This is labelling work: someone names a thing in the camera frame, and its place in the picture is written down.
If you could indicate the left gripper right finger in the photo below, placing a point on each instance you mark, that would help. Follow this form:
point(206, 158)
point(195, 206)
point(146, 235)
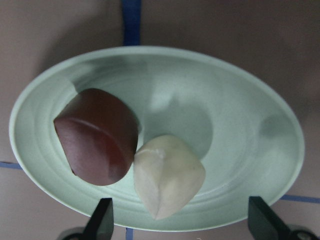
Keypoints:
point(264, 224)

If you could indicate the white steamed bun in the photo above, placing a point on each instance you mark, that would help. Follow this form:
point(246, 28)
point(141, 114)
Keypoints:
point(167, 175)

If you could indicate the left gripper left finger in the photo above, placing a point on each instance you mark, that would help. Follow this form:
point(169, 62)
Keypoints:
point(101, 224)

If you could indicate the light green plate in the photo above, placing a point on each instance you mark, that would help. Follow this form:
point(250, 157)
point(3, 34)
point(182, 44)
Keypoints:
point(246, 136)

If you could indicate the brown steamed bun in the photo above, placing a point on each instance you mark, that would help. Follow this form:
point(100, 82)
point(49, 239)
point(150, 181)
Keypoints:
point(99, 136)

